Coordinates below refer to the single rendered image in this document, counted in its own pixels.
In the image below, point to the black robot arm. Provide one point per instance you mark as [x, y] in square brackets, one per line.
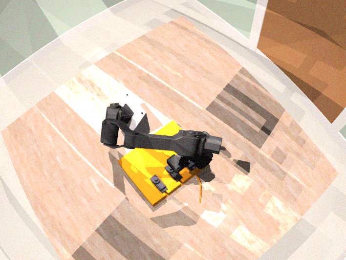
[195, 145]

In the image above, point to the yellow flat deck plate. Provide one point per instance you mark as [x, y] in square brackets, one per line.
[149, 171]

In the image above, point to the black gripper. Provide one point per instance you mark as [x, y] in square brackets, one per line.
[177, 163]

